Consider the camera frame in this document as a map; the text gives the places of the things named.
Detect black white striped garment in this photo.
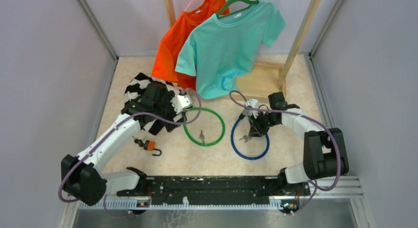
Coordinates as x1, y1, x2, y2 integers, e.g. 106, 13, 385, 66
123, 72, 183, 136

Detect blue cable lock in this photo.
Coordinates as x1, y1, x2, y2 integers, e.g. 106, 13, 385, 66
230, 113, 271, 161

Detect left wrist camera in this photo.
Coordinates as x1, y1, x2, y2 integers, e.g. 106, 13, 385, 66
170, 94, 192, 114

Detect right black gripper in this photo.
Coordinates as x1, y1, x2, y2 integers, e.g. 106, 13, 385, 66
248, 109, 279, 137

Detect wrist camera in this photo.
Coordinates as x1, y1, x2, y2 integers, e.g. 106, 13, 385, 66
244, 98, 260, 119
170, 94, 192, 114

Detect blue lock keys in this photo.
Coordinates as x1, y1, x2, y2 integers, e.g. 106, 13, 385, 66
239, 135, 252, 143

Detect aluminium rail frame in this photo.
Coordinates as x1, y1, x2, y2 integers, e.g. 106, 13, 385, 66
78, 176, 363, 212

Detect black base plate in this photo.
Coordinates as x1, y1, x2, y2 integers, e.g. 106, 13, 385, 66
116, 176, 311, 205

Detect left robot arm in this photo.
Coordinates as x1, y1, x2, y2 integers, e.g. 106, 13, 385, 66
58, 82, 192, 205

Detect green cable lock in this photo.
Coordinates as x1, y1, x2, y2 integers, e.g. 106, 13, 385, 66
183, 107, 226, 147

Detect orange t-shirt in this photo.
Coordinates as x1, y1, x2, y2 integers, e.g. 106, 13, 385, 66
151, 0, 226, 90

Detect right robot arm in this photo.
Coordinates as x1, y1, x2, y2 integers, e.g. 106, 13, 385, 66
245, 92, 349, 195

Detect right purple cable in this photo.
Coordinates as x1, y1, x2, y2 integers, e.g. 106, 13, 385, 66
229, 90, 342, 216

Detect wooden clothes rack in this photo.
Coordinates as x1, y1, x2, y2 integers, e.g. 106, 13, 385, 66
162, 0, 325, 105

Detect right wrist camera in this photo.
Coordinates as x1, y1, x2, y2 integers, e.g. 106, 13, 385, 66
244, 98, 260, 119

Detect green lock keys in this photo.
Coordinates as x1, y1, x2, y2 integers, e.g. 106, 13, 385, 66
199, 130, 205, 144

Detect green hanger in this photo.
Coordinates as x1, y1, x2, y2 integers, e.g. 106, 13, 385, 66
215, 0, 261, 18

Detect orange padlock with keys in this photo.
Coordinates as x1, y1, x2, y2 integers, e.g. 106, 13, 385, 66
133, 136, 162, 157

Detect teal t-shirt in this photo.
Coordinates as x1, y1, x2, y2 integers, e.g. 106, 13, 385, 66
174, 1, 286, 99

